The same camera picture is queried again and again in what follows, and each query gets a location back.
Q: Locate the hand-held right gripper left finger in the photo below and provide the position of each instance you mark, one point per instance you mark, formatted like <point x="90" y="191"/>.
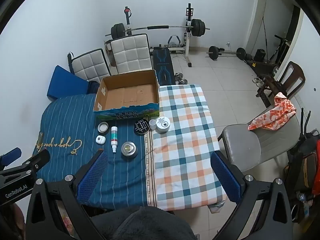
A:
<point x="92" y="178"/>

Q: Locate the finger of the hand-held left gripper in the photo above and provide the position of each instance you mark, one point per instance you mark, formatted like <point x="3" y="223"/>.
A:
<point x="10" y="156"/>
<point x="37" y="159"/>

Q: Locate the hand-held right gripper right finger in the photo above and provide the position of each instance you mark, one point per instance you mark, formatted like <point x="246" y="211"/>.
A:
<point x="226" y="177"/>

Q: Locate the white earbud case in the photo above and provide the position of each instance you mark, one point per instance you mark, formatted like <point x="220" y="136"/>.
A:
<point x="100" y="139"/>

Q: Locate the cardboard box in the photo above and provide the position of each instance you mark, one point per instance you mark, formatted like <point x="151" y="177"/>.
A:
<point x="125" y="97"/>

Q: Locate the grey chair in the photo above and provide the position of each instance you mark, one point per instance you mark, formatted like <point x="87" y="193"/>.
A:
<point x="242" y="145"/>

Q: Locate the white spray bottle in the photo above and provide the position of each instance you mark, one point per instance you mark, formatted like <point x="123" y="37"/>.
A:
<point x="114" y="138"/>

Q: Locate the silver round tin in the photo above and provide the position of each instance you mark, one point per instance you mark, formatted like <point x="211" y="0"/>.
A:
<point x="128" y="149"/>

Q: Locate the blue striped blanket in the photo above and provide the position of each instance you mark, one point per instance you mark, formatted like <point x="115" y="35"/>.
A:
<point x="65" y="120"/>

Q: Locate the white round jar lid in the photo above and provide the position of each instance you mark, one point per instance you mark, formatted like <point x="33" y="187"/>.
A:
<point x="103" y="127"/>

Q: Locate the plaid blanket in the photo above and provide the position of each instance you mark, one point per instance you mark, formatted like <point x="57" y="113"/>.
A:
<point x="182" y="130"/>

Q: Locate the black fleece clothing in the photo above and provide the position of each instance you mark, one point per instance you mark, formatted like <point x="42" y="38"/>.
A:
<point x="145" y="226"/>

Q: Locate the black round tin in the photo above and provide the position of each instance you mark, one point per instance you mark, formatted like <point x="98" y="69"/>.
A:
<point x="141" y="127"/>

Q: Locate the black and orange backpack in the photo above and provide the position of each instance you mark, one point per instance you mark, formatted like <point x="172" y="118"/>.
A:
<point x="306" y="172"/>

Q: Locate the orange floral cloth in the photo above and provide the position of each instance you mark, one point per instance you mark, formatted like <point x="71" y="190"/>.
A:
<point x="275" y="112"/>

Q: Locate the small white cup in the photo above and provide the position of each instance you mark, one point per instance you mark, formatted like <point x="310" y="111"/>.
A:
<point x="152" y="124"/>

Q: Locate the blue folded mat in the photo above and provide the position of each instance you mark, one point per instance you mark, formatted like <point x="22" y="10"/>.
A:
<point x="65" y="82"/>

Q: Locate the white round jar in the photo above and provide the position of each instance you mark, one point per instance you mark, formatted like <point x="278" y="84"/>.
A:
<point x="163" y="124"/>

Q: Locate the dark blue bag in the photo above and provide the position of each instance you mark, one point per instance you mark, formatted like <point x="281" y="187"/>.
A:
<point x="93" y="87"/>

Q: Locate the pair of white shoes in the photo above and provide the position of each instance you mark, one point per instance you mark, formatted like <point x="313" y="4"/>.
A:
<point x="258" y="81"/>

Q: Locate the chrome dumbbell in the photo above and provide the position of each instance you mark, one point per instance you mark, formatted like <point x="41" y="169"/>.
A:
<point x="179" y="76"/>
<point x="183" y="81"/>

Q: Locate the dark wooden chair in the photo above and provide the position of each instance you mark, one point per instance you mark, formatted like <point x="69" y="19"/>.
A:
<point x="291" y="77"/>

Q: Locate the small barbell with black plates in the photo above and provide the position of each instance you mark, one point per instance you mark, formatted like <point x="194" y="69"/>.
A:
<point x="226" y="53"/>

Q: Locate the black box speaker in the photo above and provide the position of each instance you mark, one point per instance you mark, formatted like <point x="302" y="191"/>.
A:
<point x="260" y="55"/>

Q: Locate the black weight bench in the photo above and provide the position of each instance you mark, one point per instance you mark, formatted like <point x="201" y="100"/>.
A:
<point x="162" y="65"/>

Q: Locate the white barbell rack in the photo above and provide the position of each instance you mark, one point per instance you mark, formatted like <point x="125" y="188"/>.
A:
<point x="188" y="42"/>

